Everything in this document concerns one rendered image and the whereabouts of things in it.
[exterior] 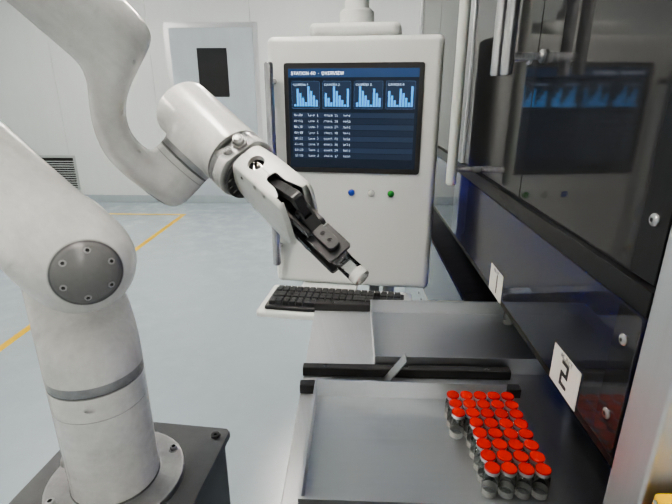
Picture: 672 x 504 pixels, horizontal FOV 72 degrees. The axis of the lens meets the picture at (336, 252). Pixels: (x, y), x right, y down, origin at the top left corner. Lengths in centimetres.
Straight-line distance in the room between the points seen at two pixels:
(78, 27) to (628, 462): 75
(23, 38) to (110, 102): 657
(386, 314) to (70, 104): 611
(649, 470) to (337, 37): 120
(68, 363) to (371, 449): 44
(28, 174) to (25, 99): 666
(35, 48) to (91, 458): 657
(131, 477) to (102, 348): 20
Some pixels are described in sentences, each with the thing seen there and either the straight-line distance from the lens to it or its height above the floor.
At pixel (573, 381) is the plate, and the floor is 103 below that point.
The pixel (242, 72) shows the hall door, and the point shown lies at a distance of 609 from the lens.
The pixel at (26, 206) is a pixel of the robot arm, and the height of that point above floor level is 130.
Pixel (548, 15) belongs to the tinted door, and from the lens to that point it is 92.
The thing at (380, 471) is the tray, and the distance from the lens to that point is 75.
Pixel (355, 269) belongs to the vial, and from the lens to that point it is 52.
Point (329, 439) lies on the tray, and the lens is 80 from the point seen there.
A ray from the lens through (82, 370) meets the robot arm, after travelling 65.
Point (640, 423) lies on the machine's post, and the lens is 62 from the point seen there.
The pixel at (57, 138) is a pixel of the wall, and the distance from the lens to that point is 707.
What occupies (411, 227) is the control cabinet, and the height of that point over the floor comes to 101.
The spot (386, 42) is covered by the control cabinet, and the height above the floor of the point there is 153.
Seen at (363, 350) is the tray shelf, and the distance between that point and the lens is 102.
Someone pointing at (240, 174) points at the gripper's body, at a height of 131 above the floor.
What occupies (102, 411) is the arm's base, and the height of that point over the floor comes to 102.
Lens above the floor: 141
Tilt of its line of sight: 19 degrees down
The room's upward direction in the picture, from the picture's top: straight up
